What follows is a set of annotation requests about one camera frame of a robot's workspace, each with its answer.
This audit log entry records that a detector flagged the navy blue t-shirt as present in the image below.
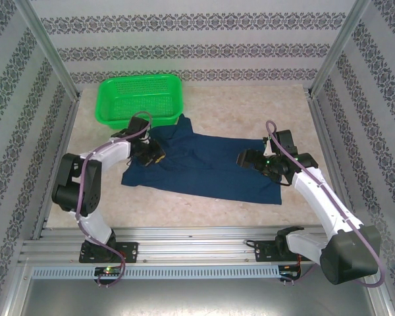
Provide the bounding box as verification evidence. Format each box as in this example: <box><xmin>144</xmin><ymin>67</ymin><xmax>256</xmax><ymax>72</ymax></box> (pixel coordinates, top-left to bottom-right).
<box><xmin>120</xmin><ymin>113</ymin><xmax>283</xmax><ymax>206</ymax></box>

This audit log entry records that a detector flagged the green plastic basket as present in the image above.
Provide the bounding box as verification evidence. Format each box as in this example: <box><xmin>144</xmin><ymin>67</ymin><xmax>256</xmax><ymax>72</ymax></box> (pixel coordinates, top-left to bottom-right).
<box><xmin>94</xmin><ymin>74</ymin><xmax>185</xmax><ymax>130</ymax></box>

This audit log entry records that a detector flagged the aluminium side rail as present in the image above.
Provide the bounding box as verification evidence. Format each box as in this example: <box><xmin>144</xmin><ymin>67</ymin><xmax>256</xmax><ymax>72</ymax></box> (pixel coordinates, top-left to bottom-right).
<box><xmin>307</xmin><ymin>95</ymin><xmax>363</xmax><ymax>238</ymax></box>
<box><xmin>32</xmin><ymin>98</ymin><xmax>82</xmax><ymax>241</ymax></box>

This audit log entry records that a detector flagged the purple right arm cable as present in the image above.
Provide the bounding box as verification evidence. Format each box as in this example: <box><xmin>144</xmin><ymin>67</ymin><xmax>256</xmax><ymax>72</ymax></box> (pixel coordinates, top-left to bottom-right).
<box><xmin>265</xmin><ymin>120</ymin><xmax>384</xmax><ymax>288</ymax></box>

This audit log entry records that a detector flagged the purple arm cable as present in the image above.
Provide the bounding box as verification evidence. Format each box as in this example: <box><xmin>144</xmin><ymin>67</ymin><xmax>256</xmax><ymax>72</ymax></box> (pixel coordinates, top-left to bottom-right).
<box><xmin>74</xmin><ymin>111</ymin><xmax>152</xmax><ymax>289</ymax></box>
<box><xmin>265</xmin><ymin>120</ymin><xmax>384</xmax><ymax>288</ymax></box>

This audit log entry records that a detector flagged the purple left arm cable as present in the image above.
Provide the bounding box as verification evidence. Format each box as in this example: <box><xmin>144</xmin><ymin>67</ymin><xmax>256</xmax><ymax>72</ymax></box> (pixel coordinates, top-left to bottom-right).
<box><xmin>74</xmin><ymin>111</ymin><xmax>152</xmax><ymax>289</ymax></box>

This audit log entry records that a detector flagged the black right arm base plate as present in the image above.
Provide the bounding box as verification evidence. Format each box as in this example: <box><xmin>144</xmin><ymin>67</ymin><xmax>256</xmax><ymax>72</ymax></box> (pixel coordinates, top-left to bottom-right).
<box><xmin>255</xmin><ymin>240</ymin><xmax>303</xmax><ymax>263</ymax></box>

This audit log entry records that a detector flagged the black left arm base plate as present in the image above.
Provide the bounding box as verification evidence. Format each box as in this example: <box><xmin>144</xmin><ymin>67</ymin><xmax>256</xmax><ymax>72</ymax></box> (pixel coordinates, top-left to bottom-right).
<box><xmin>78</xmin><ymin>242</ymin><xmax>139</xmax><ymax>264</ymax></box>

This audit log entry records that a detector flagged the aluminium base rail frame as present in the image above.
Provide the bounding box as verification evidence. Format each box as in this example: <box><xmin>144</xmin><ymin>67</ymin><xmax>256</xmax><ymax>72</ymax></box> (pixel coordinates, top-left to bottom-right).
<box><xmin>18</xmin><ymin>225</ymin><xmax>376</xmax><ymax>264</ymax></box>

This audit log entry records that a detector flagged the slotted grey cable duct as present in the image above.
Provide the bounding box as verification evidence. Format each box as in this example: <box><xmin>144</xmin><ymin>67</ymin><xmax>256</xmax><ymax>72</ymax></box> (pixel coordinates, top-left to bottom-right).
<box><xmin>31</xmin><ymin>265</ymin><xmax>280</xmax><ymax>280</ymax></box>

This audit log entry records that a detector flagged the aluminium frame post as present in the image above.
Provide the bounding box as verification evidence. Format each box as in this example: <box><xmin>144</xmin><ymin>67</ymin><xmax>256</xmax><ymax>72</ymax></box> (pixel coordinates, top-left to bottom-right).
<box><xmin>307</xmin><ymin>0</ymin><xmax>373</xmax><ymax>98</ymax></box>
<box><xmin>18</xmin><ymin>0</ymin><xmax>83</xmax><ymax>103</ymax></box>

